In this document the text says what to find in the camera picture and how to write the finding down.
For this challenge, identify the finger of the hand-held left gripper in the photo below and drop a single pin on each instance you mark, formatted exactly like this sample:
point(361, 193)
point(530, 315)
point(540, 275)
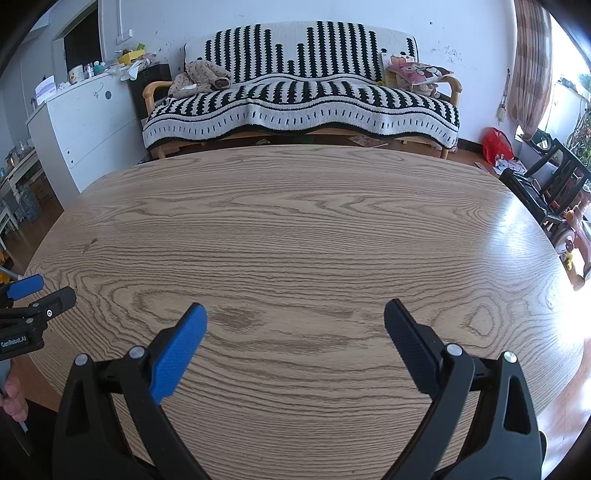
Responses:
point(25, 286)
point(51, 302)

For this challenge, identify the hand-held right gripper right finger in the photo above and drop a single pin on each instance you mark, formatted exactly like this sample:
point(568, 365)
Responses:
point(411, 353)

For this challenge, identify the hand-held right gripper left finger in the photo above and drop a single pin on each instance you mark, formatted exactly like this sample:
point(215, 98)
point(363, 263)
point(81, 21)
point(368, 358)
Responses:
point(178, 355)

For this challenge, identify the person's left hand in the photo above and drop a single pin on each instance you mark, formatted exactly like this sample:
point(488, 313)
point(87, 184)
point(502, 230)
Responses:
point(14, 399)

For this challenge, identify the blue water jug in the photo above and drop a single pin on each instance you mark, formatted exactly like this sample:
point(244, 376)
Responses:
point(30, 205)

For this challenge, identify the white table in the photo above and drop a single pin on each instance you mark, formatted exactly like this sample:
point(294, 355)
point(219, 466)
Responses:
point(18, 168)

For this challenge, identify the white cabinet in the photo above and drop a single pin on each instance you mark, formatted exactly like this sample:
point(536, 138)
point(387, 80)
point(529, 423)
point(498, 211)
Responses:
point(87, 134)

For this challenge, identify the white box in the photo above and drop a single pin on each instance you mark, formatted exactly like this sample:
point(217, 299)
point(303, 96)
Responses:
point(46, 87)

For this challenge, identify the black wooden chair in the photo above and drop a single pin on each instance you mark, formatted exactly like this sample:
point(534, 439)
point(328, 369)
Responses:
point(519, 182)

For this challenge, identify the tin can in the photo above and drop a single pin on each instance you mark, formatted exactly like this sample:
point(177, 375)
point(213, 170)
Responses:
point(76, 74)

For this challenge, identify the red plastic bag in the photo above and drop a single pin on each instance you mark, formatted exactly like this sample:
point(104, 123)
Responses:
point(496, 145)

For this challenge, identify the teal bottle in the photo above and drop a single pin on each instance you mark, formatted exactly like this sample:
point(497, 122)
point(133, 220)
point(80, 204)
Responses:
point(98, 69)

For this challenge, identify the black cabinet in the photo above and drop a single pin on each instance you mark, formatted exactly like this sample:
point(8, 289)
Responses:
point(147, 92)

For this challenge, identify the wooden sofa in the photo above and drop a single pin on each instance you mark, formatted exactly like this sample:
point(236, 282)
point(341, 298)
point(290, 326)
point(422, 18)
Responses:
point(157, 85)

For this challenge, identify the white crumpled paper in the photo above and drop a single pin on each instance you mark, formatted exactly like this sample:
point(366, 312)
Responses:
point(134, 69)

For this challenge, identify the yellow box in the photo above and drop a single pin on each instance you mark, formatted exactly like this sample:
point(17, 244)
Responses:
point(130, 57)

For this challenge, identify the hanging duster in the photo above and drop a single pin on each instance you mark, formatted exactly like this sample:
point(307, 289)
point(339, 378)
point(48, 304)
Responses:
point(501, 110)

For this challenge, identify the black white striped sofa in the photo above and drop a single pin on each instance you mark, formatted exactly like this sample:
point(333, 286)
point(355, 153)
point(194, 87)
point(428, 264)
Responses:
point(300, 106)

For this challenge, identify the green window plants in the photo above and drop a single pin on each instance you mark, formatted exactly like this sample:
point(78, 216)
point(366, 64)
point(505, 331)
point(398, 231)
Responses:
point(579, 134)

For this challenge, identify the pink printed cushion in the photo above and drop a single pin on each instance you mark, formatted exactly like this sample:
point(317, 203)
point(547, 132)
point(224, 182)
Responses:
point(415, 74)

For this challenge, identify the yellow picture book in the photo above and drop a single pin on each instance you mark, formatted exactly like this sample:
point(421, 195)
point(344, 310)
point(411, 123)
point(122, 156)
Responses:
point(387, 69)

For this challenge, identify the checked curtain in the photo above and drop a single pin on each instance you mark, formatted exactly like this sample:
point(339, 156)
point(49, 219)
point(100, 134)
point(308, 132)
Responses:
point(531, 69)

